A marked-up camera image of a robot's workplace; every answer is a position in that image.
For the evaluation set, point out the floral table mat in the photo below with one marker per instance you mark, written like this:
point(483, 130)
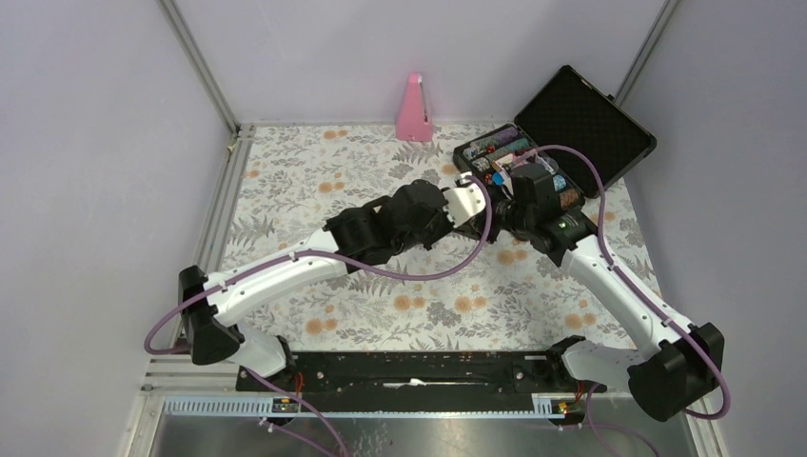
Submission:
point(509, 297)

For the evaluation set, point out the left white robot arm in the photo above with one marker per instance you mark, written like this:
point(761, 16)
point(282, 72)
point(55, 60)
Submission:
point(214, 305)

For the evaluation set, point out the pink metronome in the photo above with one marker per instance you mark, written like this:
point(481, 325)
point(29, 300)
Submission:
point(413, 122)

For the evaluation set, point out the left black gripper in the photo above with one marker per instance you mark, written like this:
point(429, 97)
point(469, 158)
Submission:
point(446, 228)

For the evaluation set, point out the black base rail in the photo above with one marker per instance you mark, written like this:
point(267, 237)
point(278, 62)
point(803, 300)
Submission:
point(429, 381)

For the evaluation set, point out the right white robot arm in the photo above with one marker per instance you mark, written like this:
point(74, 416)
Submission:
point(674, 363)

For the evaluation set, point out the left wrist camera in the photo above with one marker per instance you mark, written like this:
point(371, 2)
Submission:
point(464, 201)

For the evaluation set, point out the playing card deck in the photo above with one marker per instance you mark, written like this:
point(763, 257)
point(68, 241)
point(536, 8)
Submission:
point(506, 163)

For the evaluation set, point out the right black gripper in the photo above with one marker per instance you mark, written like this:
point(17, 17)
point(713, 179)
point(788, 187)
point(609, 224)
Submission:
point(497, 193)

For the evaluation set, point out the black poker chip case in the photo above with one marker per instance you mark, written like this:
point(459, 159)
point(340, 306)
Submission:
point(582, 138)

